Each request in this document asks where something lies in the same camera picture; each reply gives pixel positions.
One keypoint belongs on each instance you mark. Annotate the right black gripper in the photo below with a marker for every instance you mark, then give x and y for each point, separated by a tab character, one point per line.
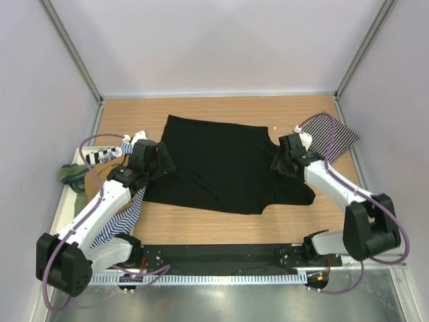
277	164

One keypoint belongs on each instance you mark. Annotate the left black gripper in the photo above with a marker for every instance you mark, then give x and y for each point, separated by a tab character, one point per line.
165	164

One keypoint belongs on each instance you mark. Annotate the black white striped tank top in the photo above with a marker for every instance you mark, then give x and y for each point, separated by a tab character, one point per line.
330	138

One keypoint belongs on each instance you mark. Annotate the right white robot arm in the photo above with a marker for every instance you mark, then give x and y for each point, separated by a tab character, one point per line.
369	227

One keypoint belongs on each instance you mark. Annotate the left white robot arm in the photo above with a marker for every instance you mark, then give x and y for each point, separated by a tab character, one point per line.
66	260

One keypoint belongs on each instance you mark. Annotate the brown tank top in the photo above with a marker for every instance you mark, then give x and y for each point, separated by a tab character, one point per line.
102	170

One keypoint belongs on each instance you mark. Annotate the blue white striped tank top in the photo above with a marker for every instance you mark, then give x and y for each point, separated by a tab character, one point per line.
125	219

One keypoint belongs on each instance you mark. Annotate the black white wide-striped garment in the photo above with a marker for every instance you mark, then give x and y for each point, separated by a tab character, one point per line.
103	156

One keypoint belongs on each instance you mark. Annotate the green striped garment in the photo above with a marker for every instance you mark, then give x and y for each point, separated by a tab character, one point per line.
73	175

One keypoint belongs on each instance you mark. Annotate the white plastic tray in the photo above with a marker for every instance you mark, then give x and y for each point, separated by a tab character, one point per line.
65	210

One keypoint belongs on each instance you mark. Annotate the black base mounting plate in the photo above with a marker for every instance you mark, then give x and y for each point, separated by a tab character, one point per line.
234	259

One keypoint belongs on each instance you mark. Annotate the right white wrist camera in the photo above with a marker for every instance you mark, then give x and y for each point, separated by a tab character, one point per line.
306	138

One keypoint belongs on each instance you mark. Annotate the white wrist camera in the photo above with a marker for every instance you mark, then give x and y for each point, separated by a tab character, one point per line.
306	138
131	140

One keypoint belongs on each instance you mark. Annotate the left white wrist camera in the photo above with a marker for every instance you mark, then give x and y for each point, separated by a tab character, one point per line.
131	140

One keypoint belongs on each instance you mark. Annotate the white slotted cable duct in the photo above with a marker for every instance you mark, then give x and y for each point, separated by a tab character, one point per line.
117	279

